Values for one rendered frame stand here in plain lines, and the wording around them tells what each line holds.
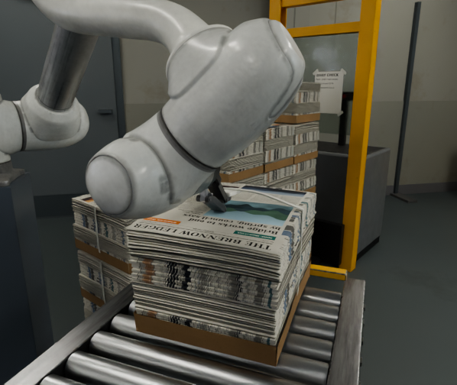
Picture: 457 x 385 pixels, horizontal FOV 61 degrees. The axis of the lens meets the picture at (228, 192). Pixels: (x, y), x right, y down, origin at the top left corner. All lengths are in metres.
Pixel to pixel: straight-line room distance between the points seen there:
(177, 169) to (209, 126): 0.06
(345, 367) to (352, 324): 0.14
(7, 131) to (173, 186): 0.88
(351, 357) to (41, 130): 1.02
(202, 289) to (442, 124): 4.71
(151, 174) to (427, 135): 4.80
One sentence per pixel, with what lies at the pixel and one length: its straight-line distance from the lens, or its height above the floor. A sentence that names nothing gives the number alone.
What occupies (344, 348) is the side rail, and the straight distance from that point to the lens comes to 0.81.
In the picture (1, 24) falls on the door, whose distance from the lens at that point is 4.09.
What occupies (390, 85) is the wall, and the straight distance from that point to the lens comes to 4.77.
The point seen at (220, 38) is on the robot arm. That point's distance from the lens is 0.44.
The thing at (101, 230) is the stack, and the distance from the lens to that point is 1.57.
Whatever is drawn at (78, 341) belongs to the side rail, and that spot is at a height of 0.80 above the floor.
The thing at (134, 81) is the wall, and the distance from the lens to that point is 3.95.
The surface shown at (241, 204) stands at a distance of 0.81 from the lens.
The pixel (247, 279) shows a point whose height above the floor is 0.96.
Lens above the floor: 1.28
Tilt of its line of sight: 16 degrees down
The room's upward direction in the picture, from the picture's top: straight up
